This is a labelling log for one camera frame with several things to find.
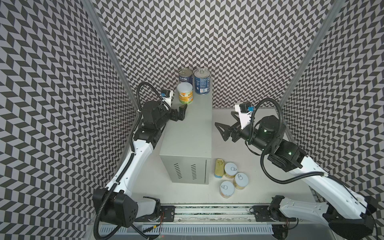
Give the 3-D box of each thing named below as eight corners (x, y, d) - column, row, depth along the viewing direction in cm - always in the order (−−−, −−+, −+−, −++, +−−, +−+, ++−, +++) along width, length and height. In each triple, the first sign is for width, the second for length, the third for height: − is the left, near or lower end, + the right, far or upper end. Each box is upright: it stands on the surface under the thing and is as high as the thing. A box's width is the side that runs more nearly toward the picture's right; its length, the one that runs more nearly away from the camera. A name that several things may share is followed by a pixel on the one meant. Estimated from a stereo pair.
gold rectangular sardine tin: (214, 177, 85) (214, 175, 82) (215, 160, 92) (215, 158, 89) (223, 179, 85) (224, 176, 82) (224, 161, 91) (224, 159, 88)
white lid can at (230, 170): (224, 178, 84) (225, 176, 81) (223, 165, 89) (224, 162, 86) (237, 178, 84) (238, 176, 81) (235, 165, 89) (236, 162, 86)
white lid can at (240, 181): (234, 189, 80) (235, 187, 77) (232, 175, 85) (233, 172, 82) (247, 189, 80) (249, 187, 77) (245, 175, 85) (246, 172, 82)
